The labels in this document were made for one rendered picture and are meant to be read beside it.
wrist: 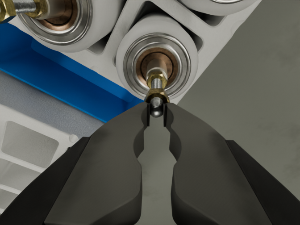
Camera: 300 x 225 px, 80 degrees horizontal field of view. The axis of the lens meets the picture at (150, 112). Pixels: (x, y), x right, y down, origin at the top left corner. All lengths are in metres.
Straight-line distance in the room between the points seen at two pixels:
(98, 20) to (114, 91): 0.32
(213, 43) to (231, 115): 0.33
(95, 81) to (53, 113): 0.15
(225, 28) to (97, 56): 0.18
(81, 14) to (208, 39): 0.17
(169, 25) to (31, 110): 0.31
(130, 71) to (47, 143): 0.37
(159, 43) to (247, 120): 0.45
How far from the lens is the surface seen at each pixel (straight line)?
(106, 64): 0.29
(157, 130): 0.57
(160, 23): 0.20
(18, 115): 0.41
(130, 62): 0.21
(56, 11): 0.20
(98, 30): 0.21
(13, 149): 0.51
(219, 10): 0.21
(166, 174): 0.71
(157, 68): 0.18
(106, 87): 0.51
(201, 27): 0.28
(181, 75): 0.21
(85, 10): 0.21
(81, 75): 0.51
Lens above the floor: 0.45
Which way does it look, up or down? 58 degrees down
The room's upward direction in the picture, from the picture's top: 177 degrees counter-clockwise
